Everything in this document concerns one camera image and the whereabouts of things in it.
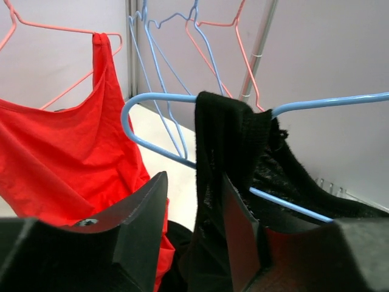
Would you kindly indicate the pink hanger with red top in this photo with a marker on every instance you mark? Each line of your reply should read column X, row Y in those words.
column 17, row 18

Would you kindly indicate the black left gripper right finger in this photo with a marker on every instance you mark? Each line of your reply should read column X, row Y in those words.
column 344, row 255

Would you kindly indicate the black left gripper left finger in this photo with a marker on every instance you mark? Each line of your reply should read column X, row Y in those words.
column 114, row 250

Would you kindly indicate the black tank top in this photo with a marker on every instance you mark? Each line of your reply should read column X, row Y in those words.
column 251, row 150

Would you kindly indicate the silver white clothes rack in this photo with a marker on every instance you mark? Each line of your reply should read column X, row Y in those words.
column 253, row 62

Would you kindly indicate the red tank top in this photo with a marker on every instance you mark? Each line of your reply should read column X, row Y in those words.
column 63, row 167

